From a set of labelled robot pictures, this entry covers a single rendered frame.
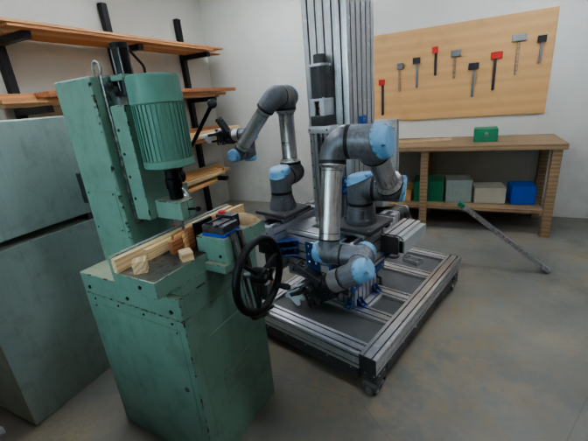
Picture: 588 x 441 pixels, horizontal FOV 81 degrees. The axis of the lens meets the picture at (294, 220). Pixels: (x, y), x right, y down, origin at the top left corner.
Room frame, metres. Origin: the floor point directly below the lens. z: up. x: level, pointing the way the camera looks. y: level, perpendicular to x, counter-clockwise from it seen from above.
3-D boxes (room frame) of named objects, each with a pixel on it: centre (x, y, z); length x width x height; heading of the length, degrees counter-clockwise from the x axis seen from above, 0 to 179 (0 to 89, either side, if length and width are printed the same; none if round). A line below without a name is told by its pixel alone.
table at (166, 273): (1.22, 0.33, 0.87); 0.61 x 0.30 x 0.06; 149
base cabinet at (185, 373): (1.33, 0.53, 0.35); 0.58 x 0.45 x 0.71; 59
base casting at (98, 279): (1.34, 0.54, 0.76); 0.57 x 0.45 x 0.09; 59
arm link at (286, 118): (1.98, -0.01, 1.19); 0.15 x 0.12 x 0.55; 152
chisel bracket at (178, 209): (1.28, 0.45, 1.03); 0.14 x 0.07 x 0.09; 59
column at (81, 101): (1.42, 0.68, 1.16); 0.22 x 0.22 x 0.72; 59
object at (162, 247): (1.35, 0.38, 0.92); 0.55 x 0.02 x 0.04; 149
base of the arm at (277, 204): (1.86, 0.05, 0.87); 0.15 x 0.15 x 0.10
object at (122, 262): (1.29, 0.44, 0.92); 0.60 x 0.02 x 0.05; 149
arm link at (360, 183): (1.53, -0.32, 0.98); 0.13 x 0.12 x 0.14; 62
